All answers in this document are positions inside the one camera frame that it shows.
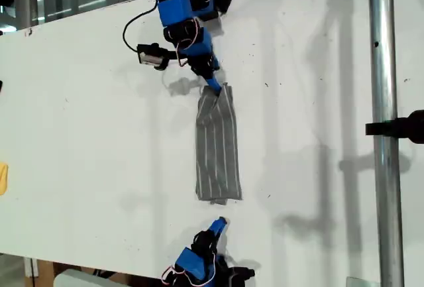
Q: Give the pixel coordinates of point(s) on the grey white-striped towel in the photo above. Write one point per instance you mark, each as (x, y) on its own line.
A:
(217, 154)

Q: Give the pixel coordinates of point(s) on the white rounded container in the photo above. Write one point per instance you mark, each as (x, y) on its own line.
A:
(79, 278)

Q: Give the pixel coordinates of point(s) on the black clamp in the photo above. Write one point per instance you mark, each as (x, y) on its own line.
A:
(397, 128)

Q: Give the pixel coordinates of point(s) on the yellow object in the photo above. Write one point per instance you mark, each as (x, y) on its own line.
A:
(3, 179)

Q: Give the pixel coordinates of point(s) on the black camera stalk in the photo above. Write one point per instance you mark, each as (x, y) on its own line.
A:
(175, 55)

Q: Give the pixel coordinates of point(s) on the black camera box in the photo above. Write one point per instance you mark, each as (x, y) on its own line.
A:
(149, 55)
(242, 273)

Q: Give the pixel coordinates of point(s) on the steel post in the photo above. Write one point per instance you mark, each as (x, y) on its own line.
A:
(384, 68)

